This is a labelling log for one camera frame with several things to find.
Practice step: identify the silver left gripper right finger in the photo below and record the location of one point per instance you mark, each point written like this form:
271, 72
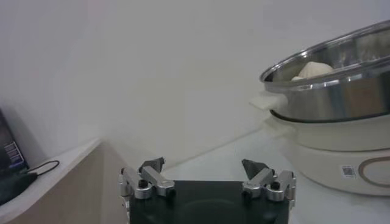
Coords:
259, 179

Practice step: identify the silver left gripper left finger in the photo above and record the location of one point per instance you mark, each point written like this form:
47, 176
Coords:
155, 179

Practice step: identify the white side table with pouch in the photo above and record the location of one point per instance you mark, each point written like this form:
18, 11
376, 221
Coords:
61, 188

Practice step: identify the white steamed baozi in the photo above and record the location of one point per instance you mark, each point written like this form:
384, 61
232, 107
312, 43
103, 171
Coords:
314, 70

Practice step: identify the cream electric cooker base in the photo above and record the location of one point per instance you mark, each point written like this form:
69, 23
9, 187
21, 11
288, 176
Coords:
320, 164

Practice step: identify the stainless steel steamer basket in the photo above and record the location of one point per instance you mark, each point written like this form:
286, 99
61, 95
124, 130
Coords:
335, 100

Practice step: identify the dark screen device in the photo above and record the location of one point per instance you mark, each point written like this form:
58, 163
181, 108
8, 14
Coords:
10, 152

